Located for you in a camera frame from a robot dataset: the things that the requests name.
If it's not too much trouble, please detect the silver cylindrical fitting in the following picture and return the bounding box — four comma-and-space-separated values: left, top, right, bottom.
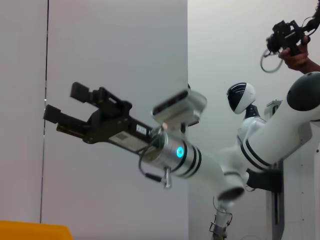
209, 196, 236, 240

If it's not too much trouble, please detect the person's bare hand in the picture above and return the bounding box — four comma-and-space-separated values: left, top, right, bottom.
278, 47, 310, 72

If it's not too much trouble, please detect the white black robot head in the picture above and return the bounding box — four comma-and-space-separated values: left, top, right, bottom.
226, 82, 261, 120

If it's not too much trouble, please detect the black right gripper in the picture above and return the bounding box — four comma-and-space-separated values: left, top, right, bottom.
42, 81, 153, 153

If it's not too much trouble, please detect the black handheld camera rig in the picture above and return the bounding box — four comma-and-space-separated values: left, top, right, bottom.
259, 0, 320, 74

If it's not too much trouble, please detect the grey right gripper cable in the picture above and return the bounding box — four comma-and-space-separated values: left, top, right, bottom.
138, 139, 173, 190

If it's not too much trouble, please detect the person's bare forearm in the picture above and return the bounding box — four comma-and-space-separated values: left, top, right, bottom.
299, 58, 320, 75

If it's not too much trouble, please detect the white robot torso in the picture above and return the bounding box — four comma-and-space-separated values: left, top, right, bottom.
236, 116, 270, 151

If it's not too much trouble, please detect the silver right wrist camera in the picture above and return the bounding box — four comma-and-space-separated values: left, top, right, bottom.
151, 89, 208, 129

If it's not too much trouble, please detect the yellow plastic bin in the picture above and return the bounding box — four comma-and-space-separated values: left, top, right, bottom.
0, 219, 73, 240

